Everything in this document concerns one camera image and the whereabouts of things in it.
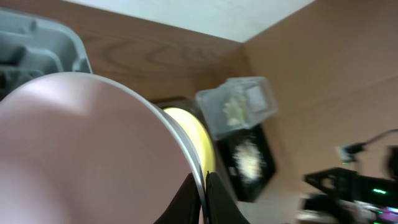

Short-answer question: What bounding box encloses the grey plastic dish rack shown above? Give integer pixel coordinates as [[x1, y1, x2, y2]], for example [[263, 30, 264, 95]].
[[1, 8, 92, 99]]

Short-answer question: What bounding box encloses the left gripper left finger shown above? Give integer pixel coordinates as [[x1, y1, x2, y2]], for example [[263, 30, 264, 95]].
[[154, 173, 201, 224]]

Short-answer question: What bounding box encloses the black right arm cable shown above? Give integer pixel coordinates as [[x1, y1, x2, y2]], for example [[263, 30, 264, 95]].
[[354, 128, 398, 149]]

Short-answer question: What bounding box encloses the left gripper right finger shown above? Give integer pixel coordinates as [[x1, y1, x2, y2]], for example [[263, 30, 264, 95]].
[[206, 172, 249, 224]]

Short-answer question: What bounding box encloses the green snack wrapper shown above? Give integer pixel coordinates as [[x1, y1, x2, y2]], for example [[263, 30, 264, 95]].
[[223, 95, 246, 126]]

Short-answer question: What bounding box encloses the spilled rice pile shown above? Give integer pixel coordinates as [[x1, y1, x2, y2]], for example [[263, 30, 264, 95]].
[[233, 140, 264, 185]]

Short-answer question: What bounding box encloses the white pink bowl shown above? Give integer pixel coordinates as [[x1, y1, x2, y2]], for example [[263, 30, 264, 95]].
[[1, 72, 206, 223]]

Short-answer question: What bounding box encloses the yellow round plate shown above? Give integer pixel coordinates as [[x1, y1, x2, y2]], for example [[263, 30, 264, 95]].
[[164, 107, 216, 179]]

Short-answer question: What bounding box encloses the black rectangular tray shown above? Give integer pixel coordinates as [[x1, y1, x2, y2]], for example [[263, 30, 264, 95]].
[[216, 124, 277, 203]]

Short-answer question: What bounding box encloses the clear plastic waste bin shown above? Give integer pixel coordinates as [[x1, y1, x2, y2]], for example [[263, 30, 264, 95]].
[[195, 77, 279, 140]]

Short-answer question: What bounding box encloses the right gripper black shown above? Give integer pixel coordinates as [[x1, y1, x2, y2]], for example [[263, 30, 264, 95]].
[[303, 167, 397, 223]]

